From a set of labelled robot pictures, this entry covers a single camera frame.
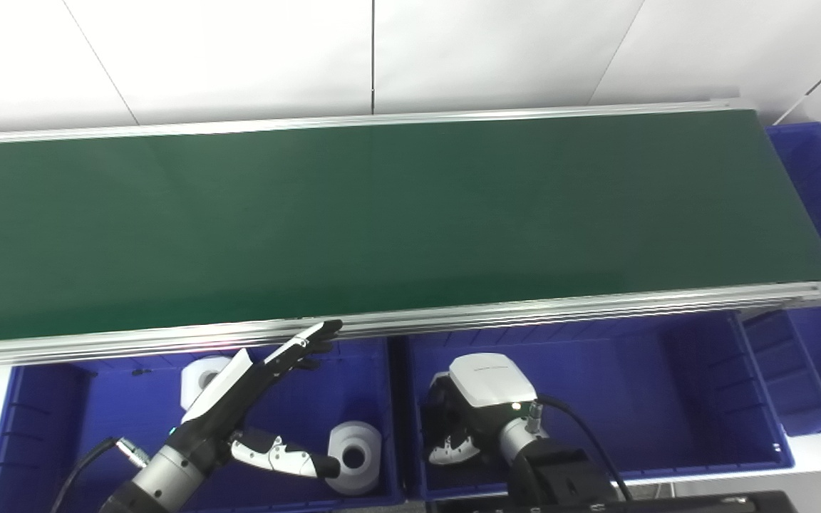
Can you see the green conveyor belt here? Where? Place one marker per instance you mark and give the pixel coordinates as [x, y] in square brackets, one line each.
[382, 228]

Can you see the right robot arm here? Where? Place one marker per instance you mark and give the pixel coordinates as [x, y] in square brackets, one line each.
[560, 470]

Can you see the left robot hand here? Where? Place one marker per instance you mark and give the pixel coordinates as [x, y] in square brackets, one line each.
[225, 399]

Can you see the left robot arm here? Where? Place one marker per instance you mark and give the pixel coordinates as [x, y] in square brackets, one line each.
[161, 481]

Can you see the white cylindrical part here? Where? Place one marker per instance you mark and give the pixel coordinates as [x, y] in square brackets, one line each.
[364, 438]

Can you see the white hexagonal part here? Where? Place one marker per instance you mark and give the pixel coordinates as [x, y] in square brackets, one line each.
[200, 374]

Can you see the black robot torso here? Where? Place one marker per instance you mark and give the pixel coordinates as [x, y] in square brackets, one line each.
[703, 504]

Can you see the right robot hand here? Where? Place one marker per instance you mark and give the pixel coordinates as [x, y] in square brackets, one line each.
[489, 385]

